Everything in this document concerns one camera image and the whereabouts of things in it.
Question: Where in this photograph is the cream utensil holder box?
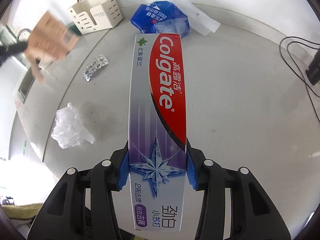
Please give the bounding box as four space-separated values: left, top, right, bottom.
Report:
69 0 123 35

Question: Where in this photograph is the crumpled white tissue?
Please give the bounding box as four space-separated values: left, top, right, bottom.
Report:
51 102 95 149

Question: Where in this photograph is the blue plastic bag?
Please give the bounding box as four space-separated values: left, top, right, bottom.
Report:
130 1 190 38

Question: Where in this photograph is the black tumbler cup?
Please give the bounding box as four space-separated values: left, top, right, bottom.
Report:
305 51 320 85

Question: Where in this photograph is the chrome kitchen faucet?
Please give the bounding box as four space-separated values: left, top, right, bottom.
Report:
16 28 31 42

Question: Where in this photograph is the black power cable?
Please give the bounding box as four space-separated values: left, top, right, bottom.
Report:
279 36 320 124

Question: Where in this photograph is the stainless steel sink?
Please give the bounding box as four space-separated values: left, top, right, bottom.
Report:
17 67 35 103

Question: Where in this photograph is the yellow green cloth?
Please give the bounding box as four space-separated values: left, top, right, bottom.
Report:
2 203 43 220

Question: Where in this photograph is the brown paper wrapper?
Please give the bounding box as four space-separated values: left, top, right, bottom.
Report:
24 11 79 83

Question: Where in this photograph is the Colgate toothpaste box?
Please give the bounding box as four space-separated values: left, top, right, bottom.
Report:
129 33 187 232

